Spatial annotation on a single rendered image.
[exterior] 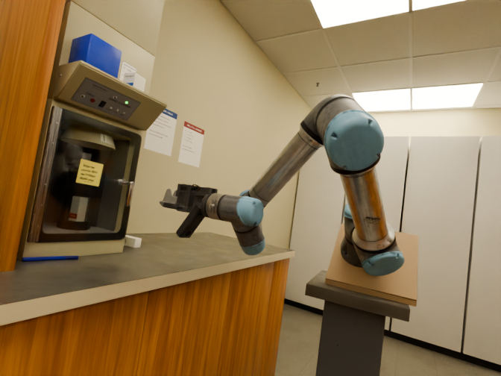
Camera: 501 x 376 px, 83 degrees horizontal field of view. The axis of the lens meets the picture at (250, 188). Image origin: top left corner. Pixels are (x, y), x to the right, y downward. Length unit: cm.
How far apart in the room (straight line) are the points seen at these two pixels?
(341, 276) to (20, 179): 100
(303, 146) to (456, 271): 292
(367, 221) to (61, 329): 78
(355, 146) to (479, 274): 302
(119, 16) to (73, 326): 97
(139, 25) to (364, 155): 95
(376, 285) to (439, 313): 253
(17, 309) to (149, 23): 102
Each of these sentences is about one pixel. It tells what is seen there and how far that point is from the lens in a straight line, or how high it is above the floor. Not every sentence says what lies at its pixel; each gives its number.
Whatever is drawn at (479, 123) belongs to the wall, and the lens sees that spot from 419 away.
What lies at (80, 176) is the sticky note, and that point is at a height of 120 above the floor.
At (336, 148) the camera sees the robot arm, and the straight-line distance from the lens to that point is 63.
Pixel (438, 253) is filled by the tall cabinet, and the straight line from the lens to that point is 352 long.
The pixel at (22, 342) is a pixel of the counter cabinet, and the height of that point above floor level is 84.
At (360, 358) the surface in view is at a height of 73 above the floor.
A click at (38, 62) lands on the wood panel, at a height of 146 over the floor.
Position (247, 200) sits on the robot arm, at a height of 119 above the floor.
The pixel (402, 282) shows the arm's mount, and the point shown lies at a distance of 112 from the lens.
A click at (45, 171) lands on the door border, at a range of 100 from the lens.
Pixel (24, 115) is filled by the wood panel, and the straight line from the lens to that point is 94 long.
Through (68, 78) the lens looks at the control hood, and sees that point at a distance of 99.
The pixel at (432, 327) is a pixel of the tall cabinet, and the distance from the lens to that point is 364.
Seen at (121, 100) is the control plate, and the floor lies 146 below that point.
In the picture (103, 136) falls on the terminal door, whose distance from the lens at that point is 109.
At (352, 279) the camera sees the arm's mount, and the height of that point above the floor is 98.
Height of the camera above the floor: 118
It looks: 4 degrees up
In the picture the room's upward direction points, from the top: 8 degrees clockwise
